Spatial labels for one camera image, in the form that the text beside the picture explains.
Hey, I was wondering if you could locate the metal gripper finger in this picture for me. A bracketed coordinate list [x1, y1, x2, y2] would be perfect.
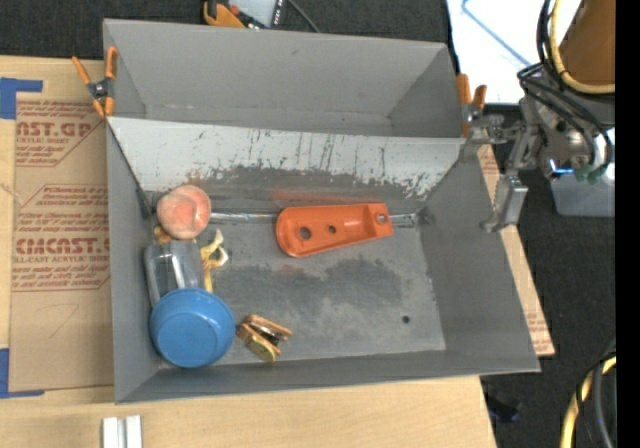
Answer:
[460, 113, 523, 163]
[479, 173, 530, 234]

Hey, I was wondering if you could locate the grey metal bin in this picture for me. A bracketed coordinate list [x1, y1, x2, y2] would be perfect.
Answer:
[102, 18, 543, 405]

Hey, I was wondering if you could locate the brown and yellow small clip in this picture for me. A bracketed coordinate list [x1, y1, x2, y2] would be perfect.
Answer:
[235, 313, 294, 364]

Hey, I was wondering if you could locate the yellow ribbon-like strip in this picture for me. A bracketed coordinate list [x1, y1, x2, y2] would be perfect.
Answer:
[152, 224, 231, 293]

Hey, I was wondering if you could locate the pink toy peach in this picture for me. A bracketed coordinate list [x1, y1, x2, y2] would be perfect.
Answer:
[155, 184, 213, 241]

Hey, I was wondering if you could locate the clear jar with blue lid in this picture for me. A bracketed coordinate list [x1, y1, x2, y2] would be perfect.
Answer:
[143, 239, 237, 370]

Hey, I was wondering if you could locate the brown cardboard board, red print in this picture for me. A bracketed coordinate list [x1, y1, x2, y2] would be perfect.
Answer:
[0, 54, 557, 398]

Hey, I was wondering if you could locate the orange plastic bracket with holes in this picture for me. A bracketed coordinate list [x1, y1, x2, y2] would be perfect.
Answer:
[274, 201, 396, 259]

